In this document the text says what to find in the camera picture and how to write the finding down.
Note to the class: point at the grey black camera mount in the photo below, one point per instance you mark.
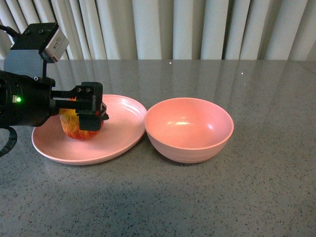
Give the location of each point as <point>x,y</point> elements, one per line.
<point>24,57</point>

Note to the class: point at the pink bowl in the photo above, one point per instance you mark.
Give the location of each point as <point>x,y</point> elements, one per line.
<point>188,130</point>

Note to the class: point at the white vertical blinds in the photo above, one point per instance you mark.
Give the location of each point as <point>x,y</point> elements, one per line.
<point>175,29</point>

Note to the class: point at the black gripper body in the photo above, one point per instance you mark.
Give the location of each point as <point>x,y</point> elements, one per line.
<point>24,101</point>

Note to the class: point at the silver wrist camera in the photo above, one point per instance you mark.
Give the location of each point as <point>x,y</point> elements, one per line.
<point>56,47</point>

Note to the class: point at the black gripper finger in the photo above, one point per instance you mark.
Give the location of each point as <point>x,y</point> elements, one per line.
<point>87,91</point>
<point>90,112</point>

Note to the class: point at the red yellow apple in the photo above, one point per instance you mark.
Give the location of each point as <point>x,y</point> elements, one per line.
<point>70,124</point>

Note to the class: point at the pink round plate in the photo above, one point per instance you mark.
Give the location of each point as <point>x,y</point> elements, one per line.
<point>120,133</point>

